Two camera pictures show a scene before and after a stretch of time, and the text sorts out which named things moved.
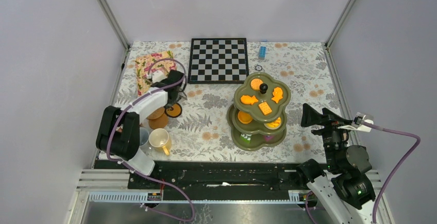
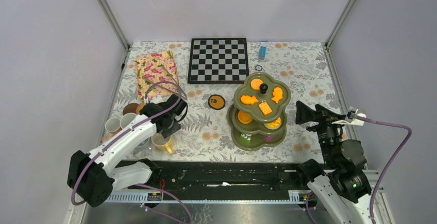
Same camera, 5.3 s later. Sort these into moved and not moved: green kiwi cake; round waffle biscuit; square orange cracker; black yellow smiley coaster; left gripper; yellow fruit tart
Moved: left gripper; black yellow smiley coaster
Not moved: square orange cracker; green kiwi cake; round waffle biscuit; yellow fruit tart
